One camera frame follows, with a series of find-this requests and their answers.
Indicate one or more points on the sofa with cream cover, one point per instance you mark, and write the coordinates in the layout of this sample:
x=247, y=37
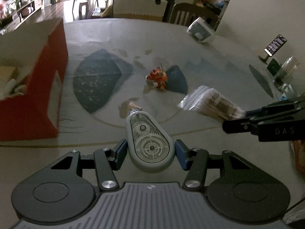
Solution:
x=153, y=10

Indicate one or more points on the white tissue pack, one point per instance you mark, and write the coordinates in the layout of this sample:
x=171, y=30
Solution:
x=201, y=30

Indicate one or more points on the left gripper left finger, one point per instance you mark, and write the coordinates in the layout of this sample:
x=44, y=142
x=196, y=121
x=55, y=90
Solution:
x=119, y=153

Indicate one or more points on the red cardboard box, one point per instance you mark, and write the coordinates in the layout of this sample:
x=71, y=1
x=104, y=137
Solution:
x=39, y=53

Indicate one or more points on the wooden tv console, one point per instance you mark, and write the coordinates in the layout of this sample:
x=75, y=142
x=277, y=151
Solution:
x=19, y=16

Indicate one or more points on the grey gear-pattern case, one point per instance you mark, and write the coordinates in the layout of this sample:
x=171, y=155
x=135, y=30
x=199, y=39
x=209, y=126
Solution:
x=150, y=148

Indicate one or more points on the dark wooden chair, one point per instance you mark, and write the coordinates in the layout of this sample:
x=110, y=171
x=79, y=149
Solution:
x=185, y=14

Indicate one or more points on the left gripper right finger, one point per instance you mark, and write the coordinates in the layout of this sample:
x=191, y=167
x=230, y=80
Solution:
x=185, y=155

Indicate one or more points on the small white stool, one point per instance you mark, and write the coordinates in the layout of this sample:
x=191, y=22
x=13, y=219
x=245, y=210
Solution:
x=83, y=10

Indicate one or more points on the clear glass jar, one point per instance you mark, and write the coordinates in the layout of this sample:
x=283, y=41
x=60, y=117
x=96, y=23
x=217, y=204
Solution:
x=286, y=71

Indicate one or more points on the white tube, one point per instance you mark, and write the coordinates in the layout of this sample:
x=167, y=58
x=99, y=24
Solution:
x=12, y=87

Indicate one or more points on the tan toast-shaped sponge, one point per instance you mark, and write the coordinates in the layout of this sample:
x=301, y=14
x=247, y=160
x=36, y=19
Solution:
x=7, y=73

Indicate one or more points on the red dragon figurine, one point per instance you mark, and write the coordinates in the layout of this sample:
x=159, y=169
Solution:
x=158, y=79

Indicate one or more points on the phone on stand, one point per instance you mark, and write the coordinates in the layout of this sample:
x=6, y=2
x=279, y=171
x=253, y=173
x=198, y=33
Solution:
x=273, y=47

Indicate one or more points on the clear bag with cartoon print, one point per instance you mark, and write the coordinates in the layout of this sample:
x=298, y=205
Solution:
x=209, y=102

